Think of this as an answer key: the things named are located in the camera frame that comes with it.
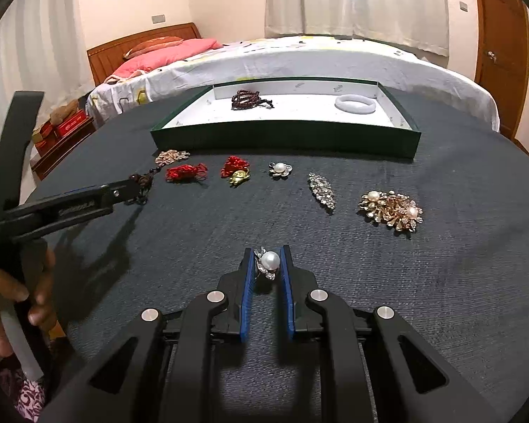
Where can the small rose gold brooch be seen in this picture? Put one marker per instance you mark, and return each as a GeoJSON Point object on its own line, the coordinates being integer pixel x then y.
{"type": "Point", "coordinates": [172, 157]}

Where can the red knot with gold charm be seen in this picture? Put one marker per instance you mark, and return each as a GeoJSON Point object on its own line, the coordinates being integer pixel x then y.
{"type": "Point", "coordinates": [236, 171]}

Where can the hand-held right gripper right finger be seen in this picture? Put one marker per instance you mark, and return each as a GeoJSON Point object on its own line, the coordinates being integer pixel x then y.
{"type": "Point", "coordinates": [287, 299]}

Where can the floral patterned clothing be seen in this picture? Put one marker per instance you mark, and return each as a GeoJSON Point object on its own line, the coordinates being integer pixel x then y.
{"type": "Point", "coordinates": [22, 398]}

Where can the long rhinestone brooch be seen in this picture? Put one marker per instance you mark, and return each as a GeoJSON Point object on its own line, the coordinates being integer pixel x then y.
{"type": "Point", "coordinates": [322, 192]}

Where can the orange pillow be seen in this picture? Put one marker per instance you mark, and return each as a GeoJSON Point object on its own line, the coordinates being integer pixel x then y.
{"type": "Point", "coordinates": [152, 46]}

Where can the green jewelry box tray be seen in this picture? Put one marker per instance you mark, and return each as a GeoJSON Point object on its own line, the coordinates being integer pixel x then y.
{"type": "Point", "coordinates": [299, 114]}

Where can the grey wall panel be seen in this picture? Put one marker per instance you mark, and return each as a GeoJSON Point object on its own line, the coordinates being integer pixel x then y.
{"type": "Point", "coordinates": [158, 18]}

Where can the person's left hand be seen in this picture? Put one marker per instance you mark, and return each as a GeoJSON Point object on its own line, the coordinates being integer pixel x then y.
{"type": "Point", "coordinates": [0, 284]}

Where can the wooden headboard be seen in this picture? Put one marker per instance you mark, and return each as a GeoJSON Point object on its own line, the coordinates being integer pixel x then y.
{"type": "Point", "coordinates": [110, 55]}

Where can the white window curtain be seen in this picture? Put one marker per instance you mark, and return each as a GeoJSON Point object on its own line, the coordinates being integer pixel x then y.
{"type": "Point", "coordinates": [357, 4]}

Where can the white sheer curtain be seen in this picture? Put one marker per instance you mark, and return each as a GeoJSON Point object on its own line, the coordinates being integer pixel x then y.
{"type": "Point", "coordinates": [31, 53]}

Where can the silver flower pearl brooch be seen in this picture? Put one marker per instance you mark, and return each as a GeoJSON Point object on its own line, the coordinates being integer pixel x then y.
{"type": "Point", "coordinates": [280, 169]}

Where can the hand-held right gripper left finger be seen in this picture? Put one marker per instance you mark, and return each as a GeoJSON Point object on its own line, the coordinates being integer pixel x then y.
{"type": "Point", "coordinates": [246, 299]}

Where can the pink pillow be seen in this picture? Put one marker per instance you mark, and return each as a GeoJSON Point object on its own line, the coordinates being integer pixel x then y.
{"type": "Point", "coordinates": [167, 55]}

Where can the wooden door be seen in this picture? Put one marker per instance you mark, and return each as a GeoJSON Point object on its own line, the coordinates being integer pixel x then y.
{"type": "Point", "coordinates": [502, 44]}

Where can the bed with patterned sheet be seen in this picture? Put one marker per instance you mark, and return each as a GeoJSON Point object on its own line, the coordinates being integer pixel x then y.
{"type": "Point", "coordinates": [317, 59]}

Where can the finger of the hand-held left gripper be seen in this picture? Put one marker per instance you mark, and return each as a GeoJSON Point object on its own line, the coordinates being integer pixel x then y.
{"type": "Point", "coordinates": [70, 211]}
{"type": "Point", "coordinates": [92, 191]}

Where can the large gold pearl brooch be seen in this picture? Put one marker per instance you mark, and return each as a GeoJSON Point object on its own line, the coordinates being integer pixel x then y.
{"type": "Point", "coordinates": [390, 211]}

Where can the red gift box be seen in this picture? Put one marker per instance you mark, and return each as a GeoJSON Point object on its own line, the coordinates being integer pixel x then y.
{"type": "Point", "coordinates": [70, 125]}

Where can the white jade bangle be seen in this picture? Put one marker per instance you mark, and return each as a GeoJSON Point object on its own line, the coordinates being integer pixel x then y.
{"type": "Point", "coordinates": [355, 104]}

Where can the plain red knot ornament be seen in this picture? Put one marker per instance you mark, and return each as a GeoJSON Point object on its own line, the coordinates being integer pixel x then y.
{"type": "Point", "coordinates": [186, 172]}

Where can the dark carved bead pendant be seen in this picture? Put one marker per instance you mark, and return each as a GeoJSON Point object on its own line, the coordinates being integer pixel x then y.
{"type": "Point", "coordinates": [141, 183]}

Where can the brown plush toy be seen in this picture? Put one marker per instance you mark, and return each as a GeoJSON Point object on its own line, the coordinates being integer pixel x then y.
{"type": "Point", "coordinates": [62, 111]}

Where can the wooden nightstand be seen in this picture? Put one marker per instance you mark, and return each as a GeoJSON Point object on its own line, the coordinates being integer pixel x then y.
{"type": "Point", "coordinates": [59, 152]}

